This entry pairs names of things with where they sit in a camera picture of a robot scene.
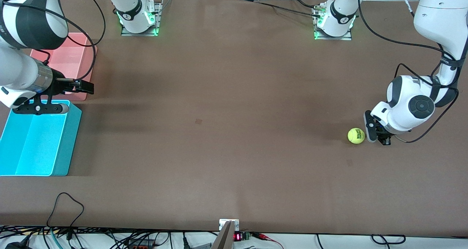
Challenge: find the yellow-green tennis ball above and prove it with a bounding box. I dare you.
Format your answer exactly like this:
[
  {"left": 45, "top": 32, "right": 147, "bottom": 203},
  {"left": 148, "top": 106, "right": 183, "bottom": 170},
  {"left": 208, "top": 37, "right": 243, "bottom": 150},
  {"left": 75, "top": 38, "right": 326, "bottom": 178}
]
[{"left": 347, "top": 128, "right": 365, "bottom": 144}]

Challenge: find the pink plastic bin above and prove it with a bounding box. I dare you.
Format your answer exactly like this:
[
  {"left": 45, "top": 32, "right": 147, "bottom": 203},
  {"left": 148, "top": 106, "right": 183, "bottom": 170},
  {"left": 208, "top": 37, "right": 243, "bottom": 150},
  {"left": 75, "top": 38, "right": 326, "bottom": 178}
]
[{"left": 29, "top": 33, "right": 98, "bottom": 101}]

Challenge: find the blue plastic bin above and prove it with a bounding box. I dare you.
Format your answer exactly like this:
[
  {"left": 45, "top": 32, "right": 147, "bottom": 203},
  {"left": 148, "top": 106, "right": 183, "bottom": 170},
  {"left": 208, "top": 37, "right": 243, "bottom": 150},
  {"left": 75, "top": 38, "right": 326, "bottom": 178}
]
[{"left": 0, "top": 99, "right": 82, "bottom": 177}]

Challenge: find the red clip lead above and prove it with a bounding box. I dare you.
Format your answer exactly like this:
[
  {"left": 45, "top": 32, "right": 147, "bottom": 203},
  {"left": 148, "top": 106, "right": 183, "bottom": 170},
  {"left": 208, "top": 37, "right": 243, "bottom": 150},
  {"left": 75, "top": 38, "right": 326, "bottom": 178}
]
[{"left": 252, "top": 233, "right": 285, "bottom": 249}]

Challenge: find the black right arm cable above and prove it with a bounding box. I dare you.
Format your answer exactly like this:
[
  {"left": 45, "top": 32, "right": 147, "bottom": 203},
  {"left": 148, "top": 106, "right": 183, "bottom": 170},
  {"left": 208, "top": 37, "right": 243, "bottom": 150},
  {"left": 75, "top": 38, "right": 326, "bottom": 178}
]
[{"left": 0, "top": 0, "right": 106, "bottom": 82}]

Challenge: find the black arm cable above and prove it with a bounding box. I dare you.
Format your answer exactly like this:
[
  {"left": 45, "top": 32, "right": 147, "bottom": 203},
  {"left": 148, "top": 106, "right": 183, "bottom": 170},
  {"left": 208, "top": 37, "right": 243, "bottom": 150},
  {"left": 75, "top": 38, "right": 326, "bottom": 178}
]
[
  {"left": 358, "top": 0, "right": 460, "bottom": 144},
  {"left": 0, "top": 0, "right": 106, "bottom": 82}
]

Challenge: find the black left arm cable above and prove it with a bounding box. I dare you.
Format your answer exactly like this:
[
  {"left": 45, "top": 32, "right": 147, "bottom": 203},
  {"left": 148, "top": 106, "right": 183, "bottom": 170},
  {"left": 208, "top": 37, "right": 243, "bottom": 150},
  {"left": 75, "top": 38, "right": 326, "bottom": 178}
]
[{"left": 358, "top": 0, "right": 460, "bottom": 144}]

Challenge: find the black flat coiled cable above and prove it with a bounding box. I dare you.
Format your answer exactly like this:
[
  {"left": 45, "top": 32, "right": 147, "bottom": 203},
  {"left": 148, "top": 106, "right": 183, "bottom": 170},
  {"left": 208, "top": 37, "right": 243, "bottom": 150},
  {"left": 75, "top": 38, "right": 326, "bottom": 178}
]
[{"left": 371, "top": 234, "right": 406, "bottom": 245}]

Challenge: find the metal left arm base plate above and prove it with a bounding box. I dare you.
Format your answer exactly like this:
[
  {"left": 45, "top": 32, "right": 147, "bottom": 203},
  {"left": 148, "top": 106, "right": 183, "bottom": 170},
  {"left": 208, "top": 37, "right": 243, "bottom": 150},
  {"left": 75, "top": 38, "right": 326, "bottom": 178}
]
[{"left": 314, "top": 4, "right": 353, "bottom": 41}]

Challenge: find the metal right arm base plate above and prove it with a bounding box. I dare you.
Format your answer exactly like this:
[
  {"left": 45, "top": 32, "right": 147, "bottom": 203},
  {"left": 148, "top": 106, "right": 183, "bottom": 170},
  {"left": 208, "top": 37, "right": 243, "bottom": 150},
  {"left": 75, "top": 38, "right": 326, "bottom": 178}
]
[{"left": 121, "top": 0, "right": 163, "bottom": 37}]

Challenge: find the thin black looped cable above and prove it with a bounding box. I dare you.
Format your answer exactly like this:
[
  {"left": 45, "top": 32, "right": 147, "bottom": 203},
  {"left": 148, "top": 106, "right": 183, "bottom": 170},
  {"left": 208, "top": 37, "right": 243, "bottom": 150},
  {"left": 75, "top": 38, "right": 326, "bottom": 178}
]
[{"left": 47, "top": 192, "right": 85, "bottom": 238}]

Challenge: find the teal cable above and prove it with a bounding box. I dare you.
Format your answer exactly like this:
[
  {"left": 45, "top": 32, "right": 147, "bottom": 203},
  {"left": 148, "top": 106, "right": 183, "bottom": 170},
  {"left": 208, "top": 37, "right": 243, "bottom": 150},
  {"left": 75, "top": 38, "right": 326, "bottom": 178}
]
[{"left": 50, "top": 227, "right": 63, "bottom": 249}]

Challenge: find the short black base cable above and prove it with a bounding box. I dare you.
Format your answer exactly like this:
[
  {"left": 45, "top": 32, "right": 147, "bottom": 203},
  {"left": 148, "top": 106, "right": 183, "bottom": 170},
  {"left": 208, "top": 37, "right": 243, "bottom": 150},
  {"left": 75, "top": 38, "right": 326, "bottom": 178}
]
[{"left": 288, "top": 0, "right": 319, "bottom": 10}]

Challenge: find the long black base cable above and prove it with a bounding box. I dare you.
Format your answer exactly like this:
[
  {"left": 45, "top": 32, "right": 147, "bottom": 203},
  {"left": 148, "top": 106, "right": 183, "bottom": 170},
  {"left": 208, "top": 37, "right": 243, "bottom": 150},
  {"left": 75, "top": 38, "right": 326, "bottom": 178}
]
[{"left": 241, "top": 0, "right": 324, "bottom": 19}]

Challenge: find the grey metal camera bracket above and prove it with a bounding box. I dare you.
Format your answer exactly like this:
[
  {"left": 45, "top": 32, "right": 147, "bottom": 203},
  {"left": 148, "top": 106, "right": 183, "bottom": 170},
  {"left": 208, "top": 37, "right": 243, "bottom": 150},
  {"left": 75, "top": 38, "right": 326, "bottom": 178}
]
[{"left": 211, "top": 219, "right": 240, "bottom": 249}]

